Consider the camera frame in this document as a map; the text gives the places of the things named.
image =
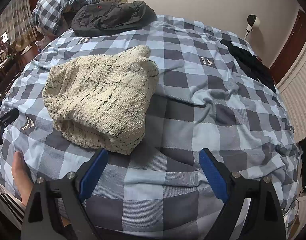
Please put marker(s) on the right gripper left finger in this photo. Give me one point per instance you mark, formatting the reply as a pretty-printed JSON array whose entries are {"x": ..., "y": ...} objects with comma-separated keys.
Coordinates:
[{"x": 42, "y": 219}]

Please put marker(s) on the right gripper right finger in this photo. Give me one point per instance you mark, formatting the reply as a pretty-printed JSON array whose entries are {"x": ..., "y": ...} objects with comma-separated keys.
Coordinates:
[{"x": 264, "y": 219}]

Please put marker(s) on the cream plaid tweed jacket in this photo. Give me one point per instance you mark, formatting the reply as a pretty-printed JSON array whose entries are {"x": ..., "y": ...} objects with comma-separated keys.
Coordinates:
[{"x": 100, "y": 101}]

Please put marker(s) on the person's left hand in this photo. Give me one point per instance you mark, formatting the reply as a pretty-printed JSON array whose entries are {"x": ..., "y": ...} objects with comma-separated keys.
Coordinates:
[{"x": 21, "y": 178}]

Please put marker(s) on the blue checkered bed cover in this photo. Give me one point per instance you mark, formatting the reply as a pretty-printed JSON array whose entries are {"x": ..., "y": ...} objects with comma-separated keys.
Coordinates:
[{"x": 203, "y": 100}]

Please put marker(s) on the black padded jacket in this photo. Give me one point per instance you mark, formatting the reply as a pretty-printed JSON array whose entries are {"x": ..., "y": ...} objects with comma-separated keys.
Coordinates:
[{"x": 109, "y": 18}]

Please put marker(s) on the black garment at bed edge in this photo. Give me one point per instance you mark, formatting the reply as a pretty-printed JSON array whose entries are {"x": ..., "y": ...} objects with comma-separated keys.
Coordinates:
[{"x": 251, "y": 65}]

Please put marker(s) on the dark red door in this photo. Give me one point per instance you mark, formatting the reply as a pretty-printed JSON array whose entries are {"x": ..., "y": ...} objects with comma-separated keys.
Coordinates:
[{"x": 291, "y": 49}]

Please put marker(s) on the wall mounted hair dryer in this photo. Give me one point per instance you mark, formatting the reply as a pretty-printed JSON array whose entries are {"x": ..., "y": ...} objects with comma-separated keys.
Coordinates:
[{"x": 253, "y": 21}]

